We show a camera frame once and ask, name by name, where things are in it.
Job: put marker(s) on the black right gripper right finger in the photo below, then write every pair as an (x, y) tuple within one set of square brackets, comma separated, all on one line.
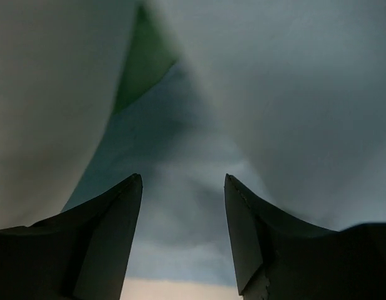
[(278, 256)]

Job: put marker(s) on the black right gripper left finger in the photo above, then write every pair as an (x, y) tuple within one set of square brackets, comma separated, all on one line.
[(81, 253)]

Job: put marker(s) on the blue green satin pillowcase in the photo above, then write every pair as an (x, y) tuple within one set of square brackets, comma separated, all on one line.
[(288, 96)]

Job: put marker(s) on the white pillow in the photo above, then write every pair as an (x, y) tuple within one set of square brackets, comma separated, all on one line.
[(60, 64)]

